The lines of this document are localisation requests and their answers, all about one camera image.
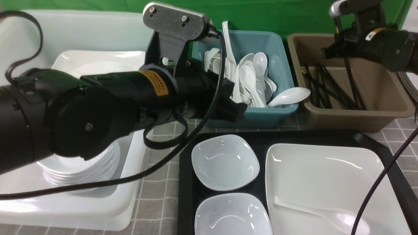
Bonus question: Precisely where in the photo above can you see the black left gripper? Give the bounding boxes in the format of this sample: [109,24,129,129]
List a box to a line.
[185,70,248,123]

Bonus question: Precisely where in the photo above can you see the white bowl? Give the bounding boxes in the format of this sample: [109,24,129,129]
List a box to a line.
[194,193,273,235]
[191,134,260,192]

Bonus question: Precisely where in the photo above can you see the large white square plate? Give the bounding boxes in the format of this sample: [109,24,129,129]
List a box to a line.
[265,143,412,235]

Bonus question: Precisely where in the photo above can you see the white spoon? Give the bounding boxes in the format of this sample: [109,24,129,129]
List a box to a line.
[266,87,311,108]
[274,196,371,235]
[222,21,236,66]

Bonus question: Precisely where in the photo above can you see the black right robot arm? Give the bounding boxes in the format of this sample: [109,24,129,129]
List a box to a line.
[322,0,418,74]

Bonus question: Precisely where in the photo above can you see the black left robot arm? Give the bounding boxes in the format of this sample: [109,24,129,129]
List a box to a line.
[0,61,218,174]

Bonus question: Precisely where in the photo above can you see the upright white spoon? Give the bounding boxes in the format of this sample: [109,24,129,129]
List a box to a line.
[222,21,236,66]

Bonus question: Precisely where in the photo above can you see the pile of white spoons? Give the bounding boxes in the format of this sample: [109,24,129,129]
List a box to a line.
[203,48,277,108]

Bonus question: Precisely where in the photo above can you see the teal plastic bin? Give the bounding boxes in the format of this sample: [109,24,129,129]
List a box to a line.
[206,30,298,129]

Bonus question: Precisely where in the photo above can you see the white spoon on bin edge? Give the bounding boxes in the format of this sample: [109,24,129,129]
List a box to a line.
[266,87,311,108]

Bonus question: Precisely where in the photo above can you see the black serving tray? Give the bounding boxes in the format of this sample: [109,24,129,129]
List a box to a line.
[177,130,418,235]

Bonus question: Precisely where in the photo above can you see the black chopsticks in brown bin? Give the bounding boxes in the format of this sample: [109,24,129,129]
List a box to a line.
[301,63,367,110]

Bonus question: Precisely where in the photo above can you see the green backdrop cloth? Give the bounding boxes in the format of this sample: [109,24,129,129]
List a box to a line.
[0,0,413,39]

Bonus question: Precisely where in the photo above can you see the grey checked tablecloth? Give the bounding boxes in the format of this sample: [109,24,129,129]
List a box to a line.
[1,113,417,235]

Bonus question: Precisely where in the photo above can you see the stack of white square plates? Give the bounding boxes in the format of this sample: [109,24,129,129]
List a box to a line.
[52,50,145,78]

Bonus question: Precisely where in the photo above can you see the stack of white small bowls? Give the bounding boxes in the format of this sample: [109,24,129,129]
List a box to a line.
[37,140,121,187]

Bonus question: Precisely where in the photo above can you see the large white plastic bin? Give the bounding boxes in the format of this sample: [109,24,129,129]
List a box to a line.
[0,9,153,231]

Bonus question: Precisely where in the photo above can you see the brown plastic bin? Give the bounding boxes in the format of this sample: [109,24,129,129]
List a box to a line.
[287,33,415,132]

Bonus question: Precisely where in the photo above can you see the white plates stack at right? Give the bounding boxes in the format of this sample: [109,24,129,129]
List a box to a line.
[398,72,418,105]

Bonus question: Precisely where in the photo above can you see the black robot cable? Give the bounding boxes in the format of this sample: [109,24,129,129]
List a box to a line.
[0,10,227,200]

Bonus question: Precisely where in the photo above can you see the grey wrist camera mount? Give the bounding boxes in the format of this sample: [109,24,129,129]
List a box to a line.
[142,2,218,77]

